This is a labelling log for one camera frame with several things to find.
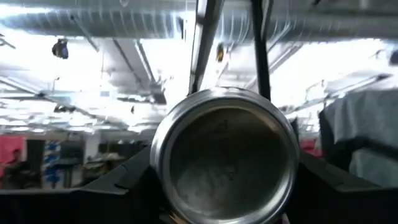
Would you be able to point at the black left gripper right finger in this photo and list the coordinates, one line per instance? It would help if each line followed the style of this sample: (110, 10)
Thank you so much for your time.
(342, 205)

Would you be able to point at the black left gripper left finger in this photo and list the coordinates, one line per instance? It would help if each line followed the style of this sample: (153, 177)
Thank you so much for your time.
(77, 208)

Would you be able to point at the Celsius Peach Vibe can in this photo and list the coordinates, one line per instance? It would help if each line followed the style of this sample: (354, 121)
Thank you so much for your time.
(227, 161)

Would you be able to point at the red fabric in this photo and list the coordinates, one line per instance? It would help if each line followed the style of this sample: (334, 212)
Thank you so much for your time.
(12, 146)

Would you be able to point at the grey fabric cover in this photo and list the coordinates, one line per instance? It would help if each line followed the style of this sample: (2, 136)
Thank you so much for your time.
(367, 118)

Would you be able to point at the black ceiling device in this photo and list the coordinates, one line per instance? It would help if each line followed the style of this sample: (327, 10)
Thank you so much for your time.
(60, 49)

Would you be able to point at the silver ventilation duct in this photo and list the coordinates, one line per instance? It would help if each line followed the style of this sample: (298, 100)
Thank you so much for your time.
(93, 21)

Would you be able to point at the black aluminium rig frame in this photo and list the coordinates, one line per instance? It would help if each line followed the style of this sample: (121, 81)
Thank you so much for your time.
(205, 46)

